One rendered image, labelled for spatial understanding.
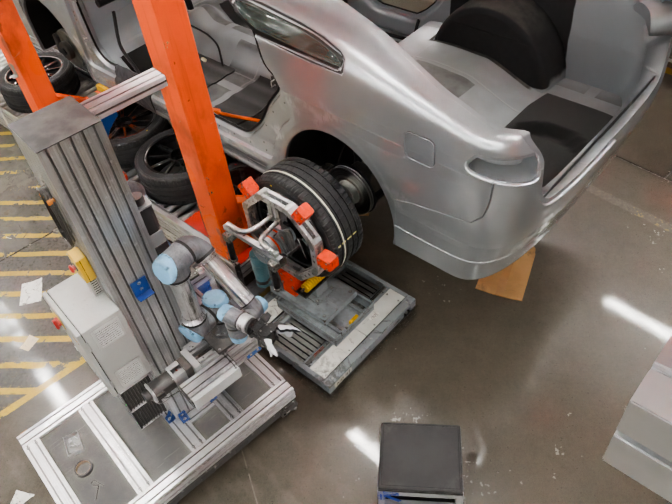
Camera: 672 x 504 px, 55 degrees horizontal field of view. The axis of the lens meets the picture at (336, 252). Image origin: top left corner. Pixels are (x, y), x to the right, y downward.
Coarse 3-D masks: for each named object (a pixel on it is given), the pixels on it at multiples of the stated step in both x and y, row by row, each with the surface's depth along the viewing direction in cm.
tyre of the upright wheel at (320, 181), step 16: (288, 160) 343; (304, 160) 337; (272, 176) 332; (288, 176) 329; (304, 176) 328; (320, 176) 330; (288, 192) 326; (304, 192) 323; (320, 192) 325; (336, 192) 329; (256, 208) 361; (320, 208) 322; (336, 208) 327; (352, 208) 333; (320, 224) 323; (352, 224) 334; (336, 240) 328; (352, 240) 340
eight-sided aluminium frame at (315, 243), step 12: (264, 192) 331; (252, 204) 342; (276, 204) 324; (288, 204) 323; (252, 216) 361; (288, 216) 322; (300, 228) 322; (312, 228) 325; (312, 240) 323; (312, 252) 329; (288, 264) 367; (312, 264) 337; (300, 276) 355; (312, 276) 345
